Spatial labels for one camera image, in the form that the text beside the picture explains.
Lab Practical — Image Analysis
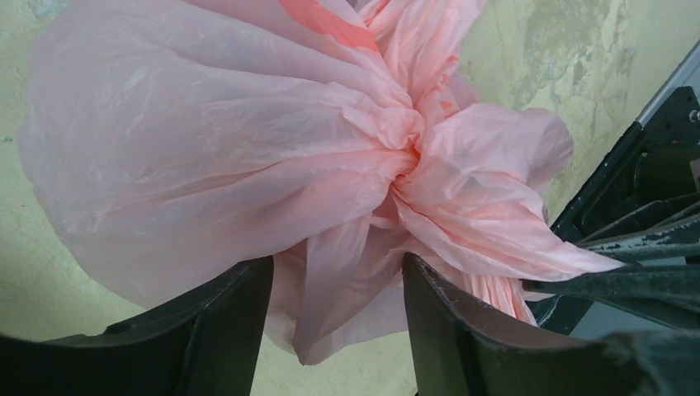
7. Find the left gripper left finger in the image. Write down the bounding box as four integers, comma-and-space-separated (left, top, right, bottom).
1, 257, 273, 395

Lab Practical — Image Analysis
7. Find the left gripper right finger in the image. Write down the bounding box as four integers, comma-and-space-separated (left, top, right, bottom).
403, 253, 699, 395

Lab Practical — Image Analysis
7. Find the pink plastic bag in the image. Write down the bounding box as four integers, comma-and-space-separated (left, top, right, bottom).
17, 1, 619, 365

